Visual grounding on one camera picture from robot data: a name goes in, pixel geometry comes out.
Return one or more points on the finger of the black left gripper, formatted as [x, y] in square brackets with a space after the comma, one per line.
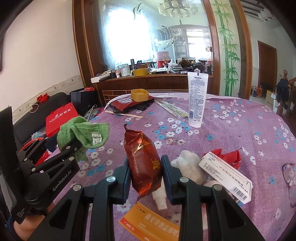
[67, 151]
[48, 179]

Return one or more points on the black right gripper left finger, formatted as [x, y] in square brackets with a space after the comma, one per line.
[87, 210]

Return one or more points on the white medicine box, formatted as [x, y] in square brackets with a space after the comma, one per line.
[230, 178]

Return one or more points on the red paper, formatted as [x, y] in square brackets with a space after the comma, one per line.
[233, 158]

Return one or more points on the green towel cloth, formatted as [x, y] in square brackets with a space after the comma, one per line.
[90, 135]

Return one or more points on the orange medicine box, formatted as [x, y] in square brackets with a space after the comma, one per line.
[145, 224]

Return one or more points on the dark red snack wrapper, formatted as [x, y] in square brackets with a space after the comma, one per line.
[144, 162]

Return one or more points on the red mesh trash basket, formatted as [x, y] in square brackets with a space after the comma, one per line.
[35, 150]

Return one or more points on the person's left hand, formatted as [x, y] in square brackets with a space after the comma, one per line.
[30, 223]

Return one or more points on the black leather sofa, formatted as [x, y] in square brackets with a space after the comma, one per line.
[32, 122]

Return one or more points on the red gift bag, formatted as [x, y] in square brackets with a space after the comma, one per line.
[59, 117]

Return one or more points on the red ribbon keyring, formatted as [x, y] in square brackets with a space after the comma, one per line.
[40, 100]

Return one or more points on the dark navy shopping bag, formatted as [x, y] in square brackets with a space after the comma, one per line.
[83, 100]

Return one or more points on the eyeglasses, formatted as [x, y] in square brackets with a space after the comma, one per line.
[288, 171]

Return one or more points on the purple floral tablecloth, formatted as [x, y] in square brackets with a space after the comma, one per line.
[263, 139]

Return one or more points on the dark red packet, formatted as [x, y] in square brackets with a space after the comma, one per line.
[125, 105]

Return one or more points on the wooden chopstick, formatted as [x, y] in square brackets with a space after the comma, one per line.
[123, 114]

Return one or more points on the wrapped chopsticks pack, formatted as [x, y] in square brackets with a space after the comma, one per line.
[172, 109]

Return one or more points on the yellow plastic box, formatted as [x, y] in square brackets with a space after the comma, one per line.
[139, 95]

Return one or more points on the white lotion tube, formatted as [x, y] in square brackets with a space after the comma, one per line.
[197, 83]

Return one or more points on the dark jacket on banister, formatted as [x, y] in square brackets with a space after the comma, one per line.
[282, 91]

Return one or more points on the yellow tin on counter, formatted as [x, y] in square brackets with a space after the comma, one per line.
[140, 72]

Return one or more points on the wooden cabinet counter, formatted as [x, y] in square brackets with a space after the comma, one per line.
[111, 88]

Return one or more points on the brown wooden door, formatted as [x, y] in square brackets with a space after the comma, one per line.
[268, 68]

